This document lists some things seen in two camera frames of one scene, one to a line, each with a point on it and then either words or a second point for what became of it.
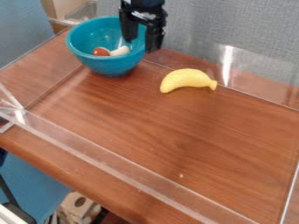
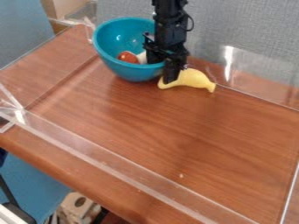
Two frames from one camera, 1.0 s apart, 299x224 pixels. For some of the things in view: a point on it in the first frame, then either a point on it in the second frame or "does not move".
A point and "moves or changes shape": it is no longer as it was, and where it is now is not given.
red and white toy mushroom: [103, 52] → [128, 56]
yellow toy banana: [184, 78] does not move
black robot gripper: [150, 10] → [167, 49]
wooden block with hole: [78, 209] does not move
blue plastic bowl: [100, 31] moves or changes shape
